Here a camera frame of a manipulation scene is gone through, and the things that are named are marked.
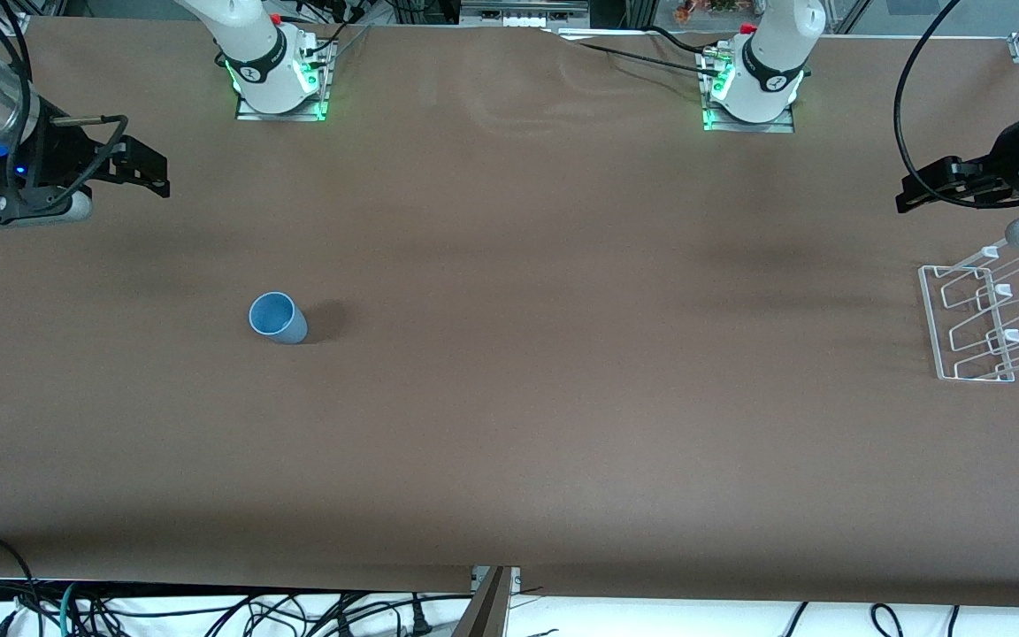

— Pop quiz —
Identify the blue plastic cup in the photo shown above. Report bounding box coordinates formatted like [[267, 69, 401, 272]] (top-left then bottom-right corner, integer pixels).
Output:
[[249, 292, 309, 345]]

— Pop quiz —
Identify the white power strip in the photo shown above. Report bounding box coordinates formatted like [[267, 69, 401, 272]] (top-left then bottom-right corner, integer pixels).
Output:
[[461, 0, 591, 30]]

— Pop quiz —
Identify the brown table cover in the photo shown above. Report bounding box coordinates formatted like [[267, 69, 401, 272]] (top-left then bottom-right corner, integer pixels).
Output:
[[0, 16, 1019, 610]]

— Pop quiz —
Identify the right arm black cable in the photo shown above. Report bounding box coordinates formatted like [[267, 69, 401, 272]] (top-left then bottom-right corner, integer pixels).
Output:
[[0, 0, 130, 210]]

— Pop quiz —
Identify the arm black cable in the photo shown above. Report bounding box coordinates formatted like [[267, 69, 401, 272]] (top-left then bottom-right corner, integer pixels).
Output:
[[0, 0, 130, 210], [893, 0, 1019, 210]]

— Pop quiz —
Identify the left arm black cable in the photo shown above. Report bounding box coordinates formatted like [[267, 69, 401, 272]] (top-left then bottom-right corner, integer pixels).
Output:
[[893, 0, 1019, 210]]

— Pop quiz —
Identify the white wire cup rack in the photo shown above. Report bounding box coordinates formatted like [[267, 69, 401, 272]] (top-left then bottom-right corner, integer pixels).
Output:
[[918, 243, 1019, 383]]

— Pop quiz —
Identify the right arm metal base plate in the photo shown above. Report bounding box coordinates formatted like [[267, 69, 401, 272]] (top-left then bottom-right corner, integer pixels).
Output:
[[235, 35, 335, 123]]

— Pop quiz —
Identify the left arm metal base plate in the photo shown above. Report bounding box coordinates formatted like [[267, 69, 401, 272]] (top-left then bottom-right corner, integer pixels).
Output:
[[698, 49, 797, 134]]

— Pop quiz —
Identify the black base cable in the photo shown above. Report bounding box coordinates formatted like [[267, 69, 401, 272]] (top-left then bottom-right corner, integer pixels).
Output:
[[647, 25, 733, 56], [576, 41, 724, 77]]

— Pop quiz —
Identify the teal cable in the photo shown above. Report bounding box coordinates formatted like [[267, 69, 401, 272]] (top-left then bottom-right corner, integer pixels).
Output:
[[57, 582, 88, 637]]

